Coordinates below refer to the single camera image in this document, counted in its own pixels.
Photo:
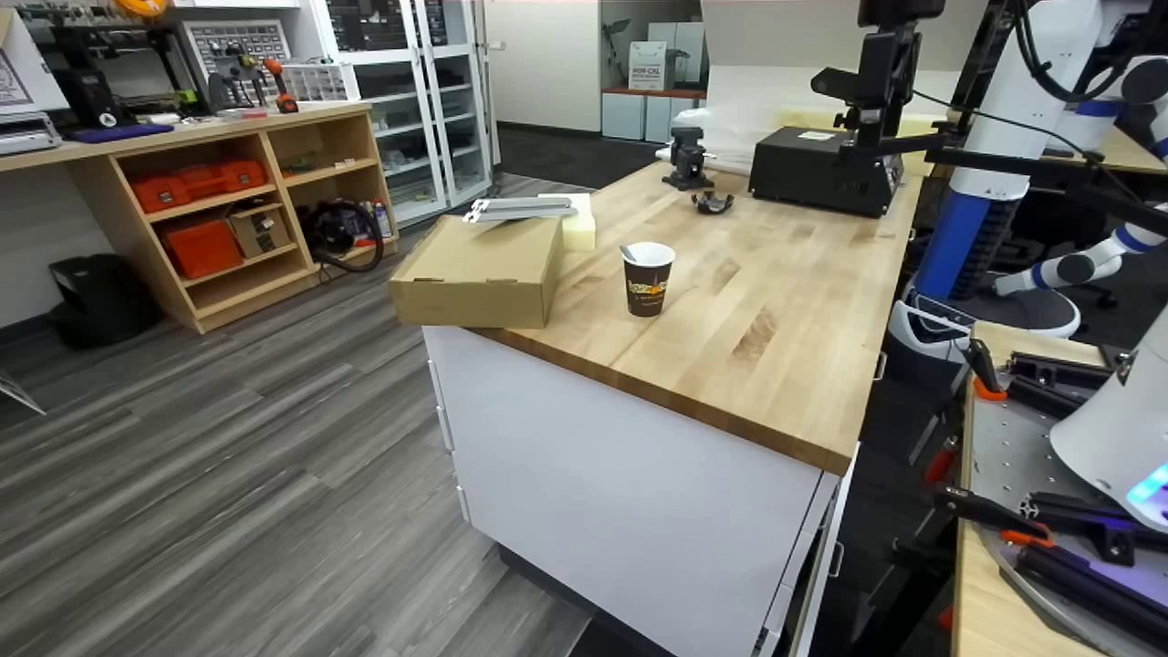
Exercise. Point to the brown paper coffee cup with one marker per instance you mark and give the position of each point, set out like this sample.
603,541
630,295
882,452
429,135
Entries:
646,278

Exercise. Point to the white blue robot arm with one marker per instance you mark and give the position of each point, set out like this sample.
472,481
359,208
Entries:
1055,56

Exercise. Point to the yellow foam block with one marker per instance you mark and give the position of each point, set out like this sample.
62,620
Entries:
583,224

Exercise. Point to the small black clamp on table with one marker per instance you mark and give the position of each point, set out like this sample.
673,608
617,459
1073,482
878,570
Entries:
713,201

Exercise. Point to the white table cabinet base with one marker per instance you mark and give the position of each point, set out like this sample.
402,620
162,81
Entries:
666,524

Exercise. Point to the black bag on floor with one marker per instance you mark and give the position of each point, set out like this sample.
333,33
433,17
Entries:
333,233

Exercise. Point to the black equipment box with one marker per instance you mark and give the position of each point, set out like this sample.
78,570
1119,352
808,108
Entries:
819,170

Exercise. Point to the white glass door cabinet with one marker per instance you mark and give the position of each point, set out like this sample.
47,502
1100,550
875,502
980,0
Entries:
418,67

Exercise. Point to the small cardboard box on shelf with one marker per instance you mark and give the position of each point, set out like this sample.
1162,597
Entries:
260,233

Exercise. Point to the wooden shelf unit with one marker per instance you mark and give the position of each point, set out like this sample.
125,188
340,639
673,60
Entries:
315,155

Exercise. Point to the red toolbox lower shelf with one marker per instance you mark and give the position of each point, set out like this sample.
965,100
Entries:
201,250

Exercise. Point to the red toolbox shelf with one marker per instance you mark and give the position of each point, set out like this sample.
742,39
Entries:
201,250
193,185

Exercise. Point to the red toolbox upper shelf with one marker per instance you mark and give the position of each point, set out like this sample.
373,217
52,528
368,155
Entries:
193,185

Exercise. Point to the black waste bin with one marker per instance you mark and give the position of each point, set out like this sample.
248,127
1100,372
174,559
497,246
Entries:
103,300

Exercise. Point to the black 3d printer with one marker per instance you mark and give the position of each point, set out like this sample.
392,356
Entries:
113,67

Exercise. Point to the aluminium extrusion rail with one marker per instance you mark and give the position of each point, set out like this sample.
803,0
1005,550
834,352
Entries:
517,208

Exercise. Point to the small black camera on table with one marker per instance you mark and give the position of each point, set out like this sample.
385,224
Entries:
687,155

